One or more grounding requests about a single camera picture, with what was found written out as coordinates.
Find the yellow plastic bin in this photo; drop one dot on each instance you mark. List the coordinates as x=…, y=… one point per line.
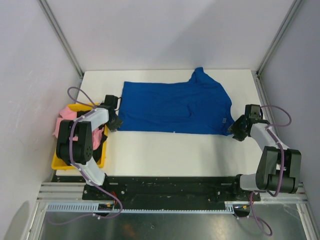
x=57, y=165

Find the pink t shirt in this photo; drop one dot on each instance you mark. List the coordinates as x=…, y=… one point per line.
x=68, y=114

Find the aluminium frame post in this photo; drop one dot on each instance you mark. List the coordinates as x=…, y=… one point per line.
x=282, y=30
x=49, y=14

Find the left aluminium frame post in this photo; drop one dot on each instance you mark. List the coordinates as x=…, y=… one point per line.
x=49, y=14

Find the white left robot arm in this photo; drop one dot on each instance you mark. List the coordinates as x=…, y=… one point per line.
x=91, y=172

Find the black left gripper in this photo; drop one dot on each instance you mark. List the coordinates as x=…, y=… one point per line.
x=117, y=124

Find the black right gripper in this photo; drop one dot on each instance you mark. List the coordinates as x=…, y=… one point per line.
x=234, y=128

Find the black t shirt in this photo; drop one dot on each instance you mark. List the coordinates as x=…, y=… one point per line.
x=89, y=135

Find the blue t shirt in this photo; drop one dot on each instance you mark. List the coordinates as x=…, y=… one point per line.
x=198, y=106

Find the right aluminium frame post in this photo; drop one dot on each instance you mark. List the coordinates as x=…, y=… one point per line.
x=282, y=30

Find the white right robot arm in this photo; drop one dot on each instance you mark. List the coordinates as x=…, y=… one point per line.
x=279, y=166

